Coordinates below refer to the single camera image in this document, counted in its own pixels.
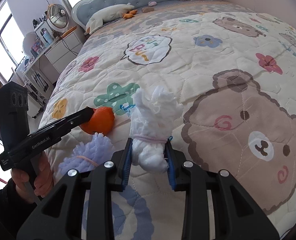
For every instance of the white desk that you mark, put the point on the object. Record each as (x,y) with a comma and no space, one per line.
(42,74)

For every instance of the purple foam net trash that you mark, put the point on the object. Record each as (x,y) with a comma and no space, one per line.
(87,157)

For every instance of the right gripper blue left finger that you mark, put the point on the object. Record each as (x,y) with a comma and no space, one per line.
(125,163)

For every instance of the light blue water bottle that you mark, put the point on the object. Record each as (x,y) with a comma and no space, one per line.
(47,36)

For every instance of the white duck plush pillow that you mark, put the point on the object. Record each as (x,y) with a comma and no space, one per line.
(107,14)

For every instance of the white desk fan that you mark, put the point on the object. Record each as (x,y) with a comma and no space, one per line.
(57,18)

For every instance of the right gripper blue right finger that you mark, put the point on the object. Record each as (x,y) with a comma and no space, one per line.
(168,154)

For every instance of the small brown plush toy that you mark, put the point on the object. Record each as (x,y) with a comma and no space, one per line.
(147,9)

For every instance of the white drawer nightstand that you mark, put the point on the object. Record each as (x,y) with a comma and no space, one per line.
(66,50)

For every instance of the white rolling cart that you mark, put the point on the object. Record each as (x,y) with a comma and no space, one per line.
(35,103)

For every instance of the small pink plush toy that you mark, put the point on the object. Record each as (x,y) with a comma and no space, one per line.
(152,4)

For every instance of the side window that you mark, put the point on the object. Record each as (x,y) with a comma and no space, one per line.
(11,38)

